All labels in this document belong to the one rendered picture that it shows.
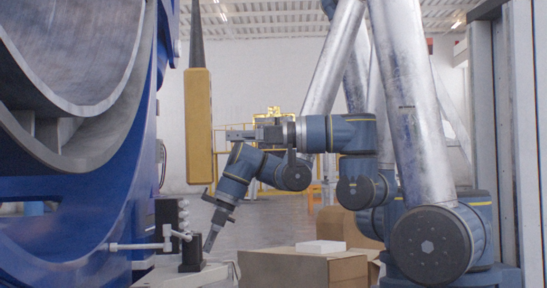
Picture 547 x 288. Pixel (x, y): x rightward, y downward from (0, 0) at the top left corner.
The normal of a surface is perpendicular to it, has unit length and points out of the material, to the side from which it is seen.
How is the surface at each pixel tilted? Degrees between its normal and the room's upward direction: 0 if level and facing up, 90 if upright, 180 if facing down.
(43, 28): 55
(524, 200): 90
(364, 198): 94
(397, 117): 93
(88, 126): 25
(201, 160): 90
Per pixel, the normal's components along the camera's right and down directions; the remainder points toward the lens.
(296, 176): 0.21, -0.04
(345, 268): 0.67, -0.05
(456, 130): -0.22, -0.08
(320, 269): -0.67, 0.00
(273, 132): 0.00, -0.04
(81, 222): -0.03, -0.95
